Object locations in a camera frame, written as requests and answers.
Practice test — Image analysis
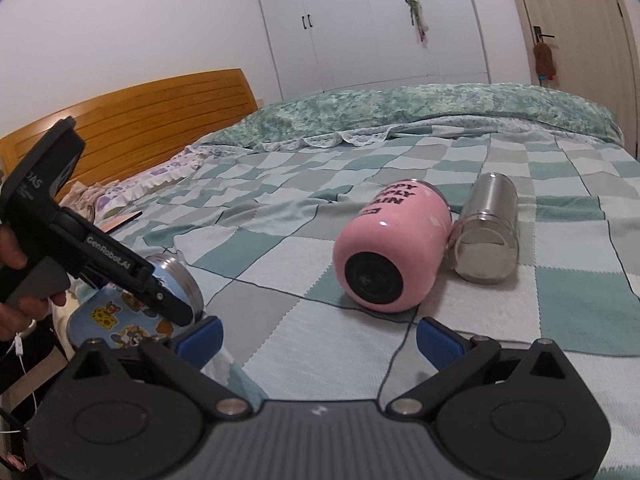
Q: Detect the light blue cartoon sticker cup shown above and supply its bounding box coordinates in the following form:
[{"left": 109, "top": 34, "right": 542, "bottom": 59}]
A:
[{"left": 66, "top": 252, "right": 204, "bottom": 349}]

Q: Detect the wooden headboard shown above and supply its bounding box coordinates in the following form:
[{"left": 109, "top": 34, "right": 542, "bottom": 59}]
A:
[{"left": 1, "top": 68, "right": 258, "bottom": 198}]

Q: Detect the pink tumbler with black text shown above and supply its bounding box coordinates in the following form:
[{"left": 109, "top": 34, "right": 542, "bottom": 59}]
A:
[{"left": 332, "top": 179, "right": 452, "bottom": 313}]

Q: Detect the hanging green ornament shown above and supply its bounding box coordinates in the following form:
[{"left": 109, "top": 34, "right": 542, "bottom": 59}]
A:
[{"left": 405, "top": 0, "right": 428, "bottom": 46}]

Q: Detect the purple patterned bed sheet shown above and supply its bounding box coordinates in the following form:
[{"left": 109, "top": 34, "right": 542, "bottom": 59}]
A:
[{"left": 91, "top": 145, "right": 220, "bottom": 224}]

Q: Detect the floral pillow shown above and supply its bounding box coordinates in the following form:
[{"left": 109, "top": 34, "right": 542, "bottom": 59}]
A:
[{"left": 60, "top": 181, "right": 118, "bottom": 222}]

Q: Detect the green checkered bed blanket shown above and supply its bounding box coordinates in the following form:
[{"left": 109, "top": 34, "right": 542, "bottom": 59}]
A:
[{"left": 96, "top": 127, "right": 639, "bottom": 479}]

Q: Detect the beige door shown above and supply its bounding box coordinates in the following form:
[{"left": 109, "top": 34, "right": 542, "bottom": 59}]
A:
[{"left": 515, "top": 0, "right": 639, "bottom": 143}]

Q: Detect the stainless steel cup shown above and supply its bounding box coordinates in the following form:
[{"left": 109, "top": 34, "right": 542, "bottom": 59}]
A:
[{"left": 448, "top": 172, "right": 520, "bottom": 284}]

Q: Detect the person's left hand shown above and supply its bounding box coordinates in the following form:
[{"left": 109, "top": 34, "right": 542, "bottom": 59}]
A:
[{"left": 0, "top": 223, "right": 68, "bottom": 345}]

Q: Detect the pink notebook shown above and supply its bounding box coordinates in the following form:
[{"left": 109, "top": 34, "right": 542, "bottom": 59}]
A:
[{"left": 102, "top": 210, "right": 142, "bottom": 234}]

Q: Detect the white wardrobe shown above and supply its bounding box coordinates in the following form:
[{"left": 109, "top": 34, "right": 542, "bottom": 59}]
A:
[{"left": 248, "top": 0, "right": 532, "bottom": 103}]

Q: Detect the white cable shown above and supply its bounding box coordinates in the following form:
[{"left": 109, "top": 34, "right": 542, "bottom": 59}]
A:
[{"left": 12, "top": 316, "right": 42, "bottom": 411}]

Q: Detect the green floral quilt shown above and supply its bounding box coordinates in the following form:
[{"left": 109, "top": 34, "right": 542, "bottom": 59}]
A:
[{"left": 195, "top": 82, "right": 625, "bottom": 151}]

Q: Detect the black door handle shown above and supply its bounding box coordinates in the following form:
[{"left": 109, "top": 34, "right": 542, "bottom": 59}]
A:
[{"left": 533, "top": 25, "right": 555, "bottom": 44}]

